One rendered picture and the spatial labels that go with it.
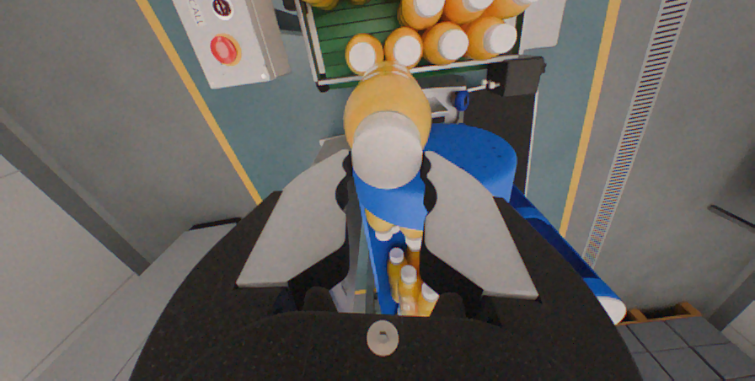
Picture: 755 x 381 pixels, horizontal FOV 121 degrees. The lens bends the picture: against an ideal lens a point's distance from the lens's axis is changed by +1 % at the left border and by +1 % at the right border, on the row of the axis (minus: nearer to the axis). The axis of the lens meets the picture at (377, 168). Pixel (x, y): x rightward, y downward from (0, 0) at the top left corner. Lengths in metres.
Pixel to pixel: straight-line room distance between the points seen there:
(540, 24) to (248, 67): 0.62
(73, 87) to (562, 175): 3.45
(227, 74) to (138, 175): 2.17
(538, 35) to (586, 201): 1.95
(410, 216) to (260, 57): 0.32
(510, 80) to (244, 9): 0.46
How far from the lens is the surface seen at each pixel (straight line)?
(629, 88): 2.18
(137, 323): 1.97
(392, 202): 0.32
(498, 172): 0.35
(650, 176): 2.72
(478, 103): 1.47
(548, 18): 0.72
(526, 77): 0.55
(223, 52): 0.42
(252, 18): 0.42
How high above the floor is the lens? 1.47
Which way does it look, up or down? 61 degrees down
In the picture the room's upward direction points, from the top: 179 degrees counter-clockwise
